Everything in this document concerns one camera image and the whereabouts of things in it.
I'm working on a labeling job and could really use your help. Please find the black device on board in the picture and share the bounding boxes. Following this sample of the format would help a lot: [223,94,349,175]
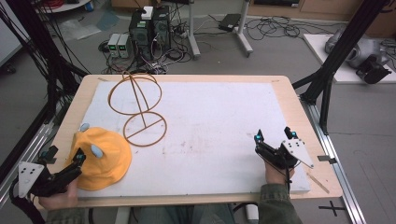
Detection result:
[355,55,393,85]

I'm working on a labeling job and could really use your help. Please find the grey power supply unit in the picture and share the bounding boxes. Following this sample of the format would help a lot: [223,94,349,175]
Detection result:
[117,34,131,59]
[106,33,121,59]

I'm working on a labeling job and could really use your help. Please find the person's right hand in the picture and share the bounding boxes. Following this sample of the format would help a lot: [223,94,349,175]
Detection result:
[263,160,296,187]

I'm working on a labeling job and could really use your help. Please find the white box on tower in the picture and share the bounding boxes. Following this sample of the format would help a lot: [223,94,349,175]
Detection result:
[140,6,154,21]

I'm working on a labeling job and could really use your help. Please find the white foam mat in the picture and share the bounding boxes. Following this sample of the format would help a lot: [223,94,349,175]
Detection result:
[75,80,313,199]

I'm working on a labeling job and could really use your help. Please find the person's legs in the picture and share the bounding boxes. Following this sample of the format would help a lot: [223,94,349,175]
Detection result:
[136,203,237,224]

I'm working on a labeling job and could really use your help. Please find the tangle of black floor cables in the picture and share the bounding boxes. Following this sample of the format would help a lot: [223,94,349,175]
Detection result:
[244,15,344,41]

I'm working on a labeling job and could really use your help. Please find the white metal stand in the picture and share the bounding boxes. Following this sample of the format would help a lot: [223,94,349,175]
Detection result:
[186,0,254,61]

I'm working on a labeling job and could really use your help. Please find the grey helmet device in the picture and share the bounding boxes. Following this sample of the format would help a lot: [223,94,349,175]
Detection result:
[324,29,390,70]

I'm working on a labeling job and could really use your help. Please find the black metal clip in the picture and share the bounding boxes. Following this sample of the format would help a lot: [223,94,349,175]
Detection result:
[317,154,338,165]

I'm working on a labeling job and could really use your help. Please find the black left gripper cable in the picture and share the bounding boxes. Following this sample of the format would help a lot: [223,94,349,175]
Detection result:
[8,178,46,224]

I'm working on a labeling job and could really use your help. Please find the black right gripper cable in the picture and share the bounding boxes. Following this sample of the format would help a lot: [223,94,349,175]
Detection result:
[264,155,293,200]

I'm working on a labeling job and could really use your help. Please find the black frame post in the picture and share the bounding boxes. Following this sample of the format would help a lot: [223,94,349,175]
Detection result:
[291,0,390,135]
[4,0,90,125]

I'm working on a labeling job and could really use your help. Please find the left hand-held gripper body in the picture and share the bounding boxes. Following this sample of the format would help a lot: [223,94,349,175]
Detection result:
[17,161,82,199]

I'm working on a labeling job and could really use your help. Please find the white table leg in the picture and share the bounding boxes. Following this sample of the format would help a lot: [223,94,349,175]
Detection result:
[114,206,132,224]

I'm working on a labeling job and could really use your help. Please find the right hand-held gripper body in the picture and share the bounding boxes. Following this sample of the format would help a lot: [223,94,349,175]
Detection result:
[254,138,315,171]

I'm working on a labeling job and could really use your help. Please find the thin wooden stick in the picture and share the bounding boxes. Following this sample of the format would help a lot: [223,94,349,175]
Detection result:
[305,172,331,194]

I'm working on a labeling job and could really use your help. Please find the yellow hat with blue horns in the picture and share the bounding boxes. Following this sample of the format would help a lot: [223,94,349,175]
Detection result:
[64,122,134,191]

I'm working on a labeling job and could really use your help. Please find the black flat box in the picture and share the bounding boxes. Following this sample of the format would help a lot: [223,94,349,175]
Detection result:
[218,13,242,33]

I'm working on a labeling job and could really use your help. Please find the black computer tower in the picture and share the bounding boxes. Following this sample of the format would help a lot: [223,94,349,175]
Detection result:
[128,10,154,62]
[151,5,172,52]

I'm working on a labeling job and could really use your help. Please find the aluminium rail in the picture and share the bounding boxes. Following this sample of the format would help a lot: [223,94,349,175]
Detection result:
[0,121,55,206]
[299,95,368,224]

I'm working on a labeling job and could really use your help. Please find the person's left hand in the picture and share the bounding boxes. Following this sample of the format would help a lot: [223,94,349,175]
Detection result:
[37,178,79,211]

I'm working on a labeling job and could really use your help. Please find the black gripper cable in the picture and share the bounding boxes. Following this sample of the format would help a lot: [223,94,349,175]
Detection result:
[264,155,293,200]
[8,178,46,224]

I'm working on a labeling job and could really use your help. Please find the white floor board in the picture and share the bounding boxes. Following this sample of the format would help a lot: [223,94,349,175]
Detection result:
[303,33,396,85]

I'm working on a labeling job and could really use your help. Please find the white plug block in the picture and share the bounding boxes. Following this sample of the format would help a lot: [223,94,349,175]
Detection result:
[245,203,260,224]

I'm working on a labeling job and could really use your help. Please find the wooden wire hat stand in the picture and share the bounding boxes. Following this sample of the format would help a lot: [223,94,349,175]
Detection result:
[106,70,168,148]

